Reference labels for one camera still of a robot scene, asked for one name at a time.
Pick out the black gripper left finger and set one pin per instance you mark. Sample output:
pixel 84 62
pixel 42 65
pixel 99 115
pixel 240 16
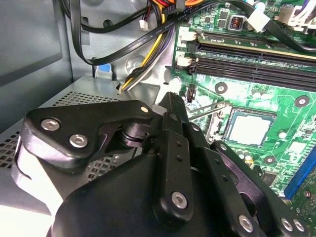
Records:
pixel 61 153

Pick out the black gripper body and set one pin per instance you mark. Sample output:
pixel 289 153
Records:
pixel 111 209

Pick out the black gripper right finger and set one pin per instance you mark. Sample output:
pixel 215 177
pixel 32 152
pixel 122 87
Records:
pixel 222 177

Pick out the silver CPU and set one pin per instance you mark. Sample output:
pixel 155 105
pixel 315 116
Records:
pixel 249 128

